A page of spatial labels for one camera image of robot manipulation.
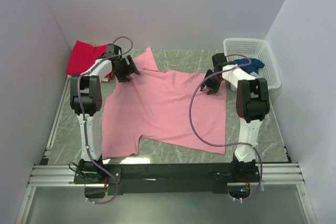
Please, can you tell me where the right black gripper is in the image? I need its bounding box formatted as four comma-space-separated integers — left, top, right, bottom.
200, 69, 223, 95

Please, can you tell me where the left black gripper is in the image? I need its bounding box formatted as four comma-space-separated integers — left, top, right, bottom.
114, 56, 140, 83

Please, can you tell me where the pink t-shirt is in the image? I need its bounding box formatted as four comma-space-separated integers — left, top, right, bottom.
102, 49, 226, 158

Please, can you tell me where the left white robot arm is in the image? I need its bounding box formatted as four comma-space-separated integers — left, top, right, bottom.
70, 44, 140, 162

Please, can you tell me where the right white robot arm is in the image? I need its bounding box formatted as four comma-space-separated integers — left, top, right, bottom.
200, 53, 270, 163

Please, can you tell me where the folded magenta t-shirt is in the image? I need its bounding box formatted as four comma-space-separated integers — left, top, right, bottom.
66, 40, 107, 76

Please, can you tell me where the blue t-shirt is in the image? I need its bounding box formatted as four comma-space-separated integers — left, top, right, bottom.
233, 58, 265, 74

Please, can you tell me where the white plastic basket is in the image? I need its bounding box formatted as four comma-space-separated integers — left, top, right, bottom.
223, 38, 281, 90

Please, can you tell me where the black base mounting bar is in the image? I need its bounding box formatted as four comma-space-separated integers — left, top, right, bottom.
73, 162, 262, 198

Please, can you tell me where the aluminium rail frame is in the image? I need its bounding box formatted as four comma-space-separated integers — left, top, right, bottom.
15, 79, 317, 223

